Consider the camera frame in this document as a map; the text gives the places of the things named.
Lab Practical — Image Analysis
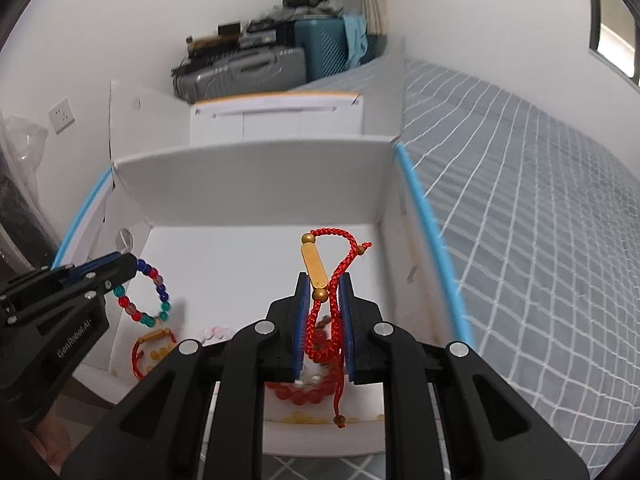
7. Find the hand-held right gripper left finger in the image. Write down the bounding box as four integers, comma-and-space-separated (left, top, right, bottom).
60, 272, 308, 480

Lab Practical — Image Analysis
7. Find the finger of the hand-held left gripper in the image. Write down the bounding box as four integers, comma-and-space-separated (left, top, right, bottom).
52, 253, 132, 281
65, 253, 139, 306

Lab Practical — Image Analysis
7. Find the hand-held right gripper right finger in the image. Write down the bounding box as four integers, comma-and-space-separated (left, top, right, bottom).
339, 276, 588, 480

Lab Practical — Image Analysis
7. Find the multicolour bead bracelet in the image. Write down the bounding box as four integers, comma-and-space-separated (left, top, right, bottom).
114, 259, 173, 327

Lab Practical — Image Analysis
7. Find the red bead bracelet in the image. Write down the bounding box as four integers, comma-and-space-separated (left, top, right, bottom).
265, 312, 346, 406

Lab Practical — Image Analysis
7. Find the red cord bracelet gold bar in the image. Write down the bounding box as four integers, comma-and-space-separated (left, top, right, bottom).
131, 327, 180, 380
300, 228, 373, 430

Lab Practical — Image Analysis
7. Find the pink bead bracelet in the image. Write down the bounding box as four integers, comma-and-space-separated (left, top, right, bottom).
197, 325, 236, 346

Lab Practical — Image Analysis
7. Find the white cardboard box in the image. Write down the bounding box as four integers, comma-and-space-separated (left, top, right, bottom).
52, 37, 473, 461

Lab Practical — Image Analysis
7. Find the person's left hand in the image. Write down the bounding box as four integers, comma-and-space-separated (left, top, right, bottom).
20, 405, 73, 476

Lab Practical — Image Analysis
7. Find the clear plastic bag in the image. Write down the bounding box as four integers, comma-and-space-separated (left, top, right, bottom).
0, 115, 51, 196

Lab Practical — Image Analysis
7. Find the grey checked bed sheet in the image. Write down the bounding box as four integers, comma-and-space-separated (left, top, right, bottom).
195, 57, 636, 480

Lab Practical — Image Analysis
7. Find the grey suitcase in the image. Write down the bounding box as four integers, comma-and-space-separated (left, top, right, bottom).
172, 46, 307, 106

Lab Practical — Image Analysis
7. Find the pile of dark items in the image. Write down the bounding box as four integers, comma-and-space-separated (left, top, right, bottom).
185, 17, 296, 58

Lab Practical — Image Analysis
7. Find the teal suitcase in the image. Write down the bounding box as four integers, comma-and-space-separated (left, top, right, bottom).
294, 15, 351, 83

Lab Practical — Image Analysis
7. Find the teal cloth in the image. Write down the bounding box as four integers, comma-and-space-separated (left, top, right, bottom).
342, 14, 371, 67

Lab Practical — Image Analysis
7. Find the window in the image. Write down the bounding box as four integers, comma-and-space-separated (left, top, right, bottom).
587, 0, 640, 86

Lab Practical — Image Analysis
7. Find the white wall socket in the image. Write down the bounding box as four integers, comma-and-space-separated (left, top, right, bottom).
49, 100, 76, 134

